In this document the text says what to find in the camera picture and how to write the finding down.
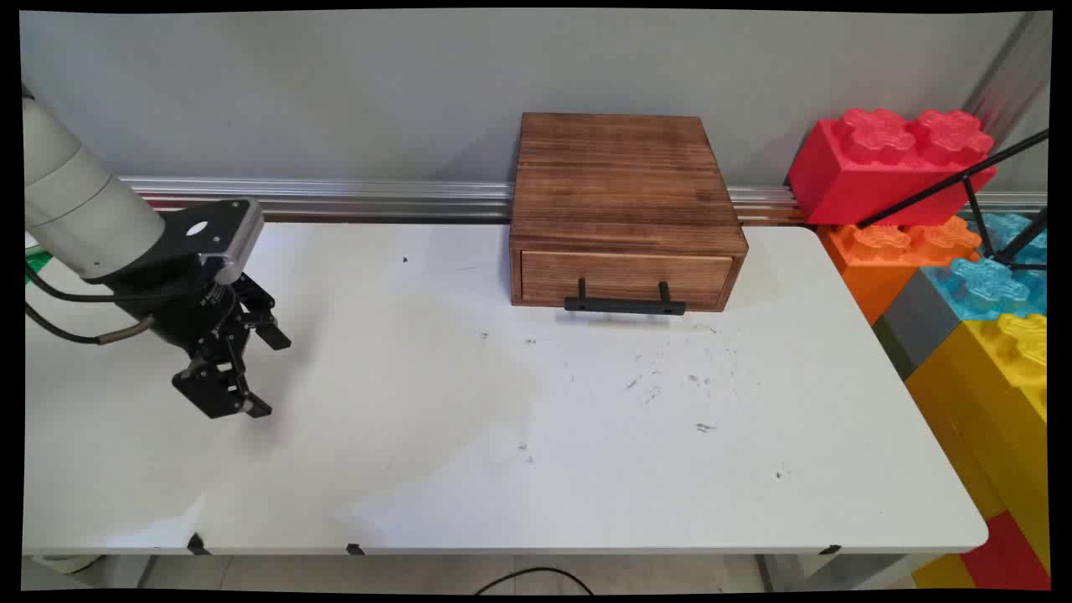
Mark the black tripod legs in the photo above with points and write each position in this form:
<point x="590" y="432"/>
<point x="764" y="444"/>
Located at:
<point x="971" y="172"/>

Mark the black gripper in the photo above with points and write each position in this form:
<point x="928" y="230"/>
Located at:
<point x="180" y="310"/>

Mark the brown wooden drawer cabinet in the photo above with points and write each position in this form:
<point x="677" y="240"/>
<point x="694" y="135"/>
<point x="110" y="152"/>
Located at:
<point x="620" y="180"/>

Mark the large red toy brick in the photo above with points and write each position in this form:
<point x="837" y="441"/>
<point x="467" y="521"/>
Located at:
<point x="871" y="167"/>

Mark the large blue toy brick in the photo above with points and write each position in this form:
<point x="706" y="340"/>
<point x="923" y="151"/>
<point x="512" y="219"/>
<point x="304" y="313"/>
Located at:
<point x="992" y="289"/>

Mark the aluminium profile rail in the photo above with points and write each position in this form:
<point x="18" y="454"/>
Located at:
<point x="335" y="198"/>

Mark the small red toy brick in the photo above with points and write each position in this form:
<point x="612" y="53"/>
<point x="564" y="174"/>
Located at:
<point x="1009" y="557"/>

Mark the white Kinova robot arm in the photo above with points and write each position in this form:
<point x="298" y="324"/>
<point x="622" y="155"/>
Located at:
<point x="75" y="193"/>

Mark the large orange toy brick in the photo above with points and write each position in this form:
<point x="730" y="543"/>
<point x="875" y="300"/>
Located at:
<point x="879" y="260"/>

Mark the large gray toy brick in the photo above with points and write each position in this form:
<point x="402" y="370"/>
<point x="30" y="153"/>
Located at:
<point x="917" y="322"/>

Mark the large yellow toy brick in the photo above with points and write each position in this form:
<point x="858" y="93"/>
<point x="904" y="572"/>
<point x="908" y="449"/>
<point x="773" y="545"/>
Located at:
<point x="988" y="394"/>

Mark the green object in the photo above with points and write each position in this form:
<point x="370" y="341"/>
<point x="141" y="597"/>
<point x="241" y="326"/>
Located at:
<point x="35" y="266"/>

